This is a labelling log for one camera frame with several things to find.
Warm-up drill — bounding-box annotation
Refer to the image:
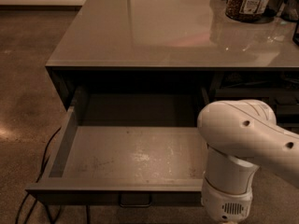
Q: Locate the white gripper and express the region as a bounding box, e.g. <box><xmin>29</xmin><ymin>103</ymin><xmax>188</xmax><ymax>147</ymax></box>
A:
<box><xmin>201</xmin><ymin>179</ymin><xmax>253</xmax><ymax>223</ymax></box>

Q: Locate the grey drawer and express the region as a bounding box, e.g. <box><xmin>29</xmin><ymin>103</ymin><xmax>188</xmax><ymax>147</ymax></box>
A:
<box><xmin>26</xmin><ymin>87</ymin><xmax>206</xmax><ymax>207</ymax></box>
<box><xmin>214</xmin><ymin>88</ymin><xmax>299</xmax><ymax>116</ymax></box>

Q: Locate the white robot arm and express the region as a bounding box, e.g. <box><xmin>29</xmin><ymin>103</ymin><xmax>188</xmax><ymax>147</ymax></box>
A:
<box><xmin>197</xmin><ymin>100</ymin><xmax>299</xmax><ymax>223</ymax></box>

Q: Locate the grey drawer cabinet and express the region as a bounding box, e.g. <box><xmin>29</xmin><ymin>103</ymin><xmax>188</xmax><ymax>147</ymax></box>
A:
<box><xmin>47</xmin><ymin>0</ymin><xmax>299</xmax><ymax>129</ymax></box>

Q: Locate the dark object table edge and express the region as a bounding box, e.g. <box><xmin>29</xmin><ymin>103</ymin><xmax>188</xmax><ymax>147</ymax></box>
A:
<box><xmin>292</xmin><ymin>21</ymin><xmax>299</xmax><ymax>46</ymax></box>

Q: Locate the glass jar of nuts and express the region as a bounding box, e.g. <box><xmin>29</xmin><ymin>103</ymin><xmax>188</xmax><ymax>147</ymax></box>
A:
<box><xmin>225</xmin><ymin>0</ymin><xmax>269</xmax><ymax>22</ymax></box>

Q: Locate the clear glass jar right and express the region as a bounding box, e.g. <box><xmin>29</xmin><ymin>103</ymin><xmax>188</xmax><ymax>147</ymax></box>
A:
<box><xmin>281</xmin><ymin>0</ymin><xmax>299</xmax><ymax>22</ymax></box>

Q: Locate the black floor cable left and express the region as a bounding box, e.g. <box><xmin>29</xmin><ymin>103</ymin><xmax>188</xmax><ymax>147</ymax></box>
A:
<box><xmin>14</xmin><ymin>126</ymin><xmax>92</xmax><ymax>224</ymax></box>

